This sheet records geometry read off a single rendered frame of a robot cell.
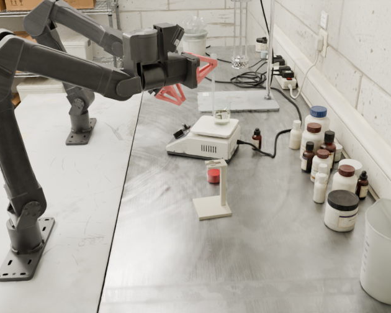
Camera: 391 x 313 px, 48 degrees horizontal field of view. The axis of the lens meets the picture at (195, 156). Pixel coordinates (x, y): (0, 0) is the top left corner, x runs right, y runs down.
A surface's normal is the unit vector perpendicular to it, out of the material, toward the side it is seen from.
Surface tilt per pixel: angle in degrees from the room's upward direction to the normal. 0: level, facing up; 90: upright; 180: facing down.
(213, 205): 0
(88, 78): 89
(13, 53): 90
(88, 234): 0
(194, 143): 90
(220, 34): 90
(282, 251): 0
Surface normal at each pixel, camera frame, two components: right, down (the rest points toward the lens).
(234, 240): -0.02, -0.88
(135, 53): 0.56, 0.38
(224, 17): 0.04, 0.47
